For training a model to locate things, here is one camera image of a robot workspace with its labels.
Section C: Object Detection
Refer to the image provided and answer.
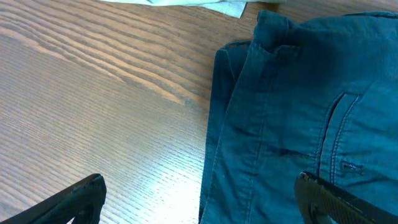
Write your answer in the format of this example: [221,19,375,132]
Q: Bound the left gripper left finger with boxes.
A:
[1,174,106,224]

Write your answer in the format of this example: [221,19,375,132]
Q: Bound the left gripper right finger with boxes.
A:
[294,171,397,224]

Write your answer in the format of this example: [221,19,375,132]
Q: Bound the navy blue shorts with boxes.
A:
[198,11,397,223]

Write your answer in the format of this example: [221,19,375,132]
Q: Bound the folded khaki shorts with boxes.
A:
[102,0,286,18]

